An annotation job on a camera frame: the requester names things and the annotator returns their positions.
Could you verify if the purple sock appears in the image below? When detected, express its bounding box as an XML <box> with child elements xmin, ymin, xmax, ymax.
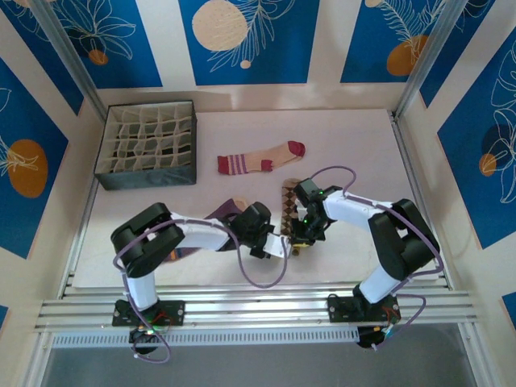
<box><xmin>168</xmin><ymin>196</ymin><xmax>249</xmax><ymax>264</ymax></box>

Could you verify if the brown argyle sock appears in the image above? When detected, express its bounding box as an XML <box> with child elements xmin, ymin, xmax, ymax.
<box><xmin>281</xmin><ymin>178</ymin><xmax>302</xmax><ymax>239</ymax></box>

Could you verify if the beige red striped sock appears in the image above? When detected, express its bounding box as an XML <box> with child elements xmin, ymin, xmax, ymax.
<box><xmin>216</xmin><ymin>140</ymin><xmax>307</xmax><ymax>176</ymax></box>

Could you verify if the grey fabric sock organizer box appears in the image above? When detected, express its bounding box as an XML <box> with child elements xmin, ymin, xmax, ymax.
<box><xmin>94</xmin><ymin>100</ymin><xmax>198</xmax><ymax>191</ymax></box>

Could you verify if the white table mat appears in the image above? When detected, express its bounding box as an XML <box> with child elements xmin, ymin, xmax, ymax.
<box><xmin>73</xmin><ymin>108</ymin><xmax>441</xmax><ymax>289</ymax></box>

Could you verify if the black connector module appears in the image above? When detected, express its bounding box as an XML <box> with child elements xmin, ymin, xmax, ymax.
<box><xmin>357</xmin><ymin>325</ymin><xmax>385</xmax><ymax>351</ymax></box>
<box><xmin>128</xmin><ymin>327</ymin><xmax>157</xmax><ymax>356</ymax></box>

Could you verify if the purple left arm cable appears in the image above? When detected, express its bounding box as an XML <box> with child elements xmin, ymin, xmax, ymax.
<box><xmin>112</xmin><ymin>217</ymin><xmax>290</xmax><ymax>364</ymax></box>

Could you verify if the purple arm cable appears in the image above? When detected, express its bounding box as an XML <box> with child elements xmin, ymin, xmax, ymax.
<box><xmin>312</xmin><ymin>165</ymin><xmax>443</xmax><ymax>352</ymax></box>
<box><xmin>112</xmin><ymin>217</ymin><xmax>290</xmax><ymax>364</ymax></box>

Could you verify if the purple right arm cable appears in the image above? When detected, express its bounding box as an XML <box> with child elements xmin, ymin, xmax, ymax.
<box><xmin>312</xmin><ymin>165</ymin><xmax>443</xmax><ymax>352</ymax></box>

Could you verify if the aluminium cross rail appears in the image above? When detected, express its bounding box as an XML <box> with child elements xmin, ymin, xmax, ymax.
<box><xmin>34</xmin><ymin>286</ymin><xmax>481</xmax><ymax>335</ymax></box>

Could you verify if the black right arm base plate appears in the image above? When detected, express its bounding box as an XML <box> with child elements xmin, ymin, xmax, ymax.
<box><xmin>327</xmin><ymin>296</ymin><xmax>401</xmax><ymax>324</ymax></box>

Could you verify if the white slotted cable duct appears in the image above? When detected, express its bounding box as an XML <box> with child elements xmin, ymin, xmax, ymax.
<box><xmin>52</xmin><ymin>327</ymin><xmax>360</xmax><ymax>348</ymax></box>

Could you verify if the aluminium side rail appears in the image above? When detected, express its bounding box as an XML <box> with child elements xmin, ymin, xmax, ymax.
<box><xmin>59</xmin><ymin>114</ymin><xmax>110</xmax><ymax>289</ymax></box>
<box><xmin>389</xmin><ymin>112</ymin><xmax>452</xmax><ymax>289</ymax></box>

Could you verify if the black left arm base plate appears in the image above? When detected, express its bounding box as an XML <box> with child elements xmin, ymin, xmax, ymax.
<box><xmin>112</xmin><ymin>300</ymin><xmax>185</xmax><ymax>327</ymax></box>

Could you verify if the aluminium frame post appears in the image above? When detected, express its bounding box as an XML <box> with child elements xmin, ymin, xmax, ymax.
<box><xmin>30</xmin><ymin>0</ymin><xmax>109</xmax><ymax>119</ymax></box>
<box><xmin>393</xmin><ymin>0</ymin><xmax>471</xmax><ymax>121</ymax></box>

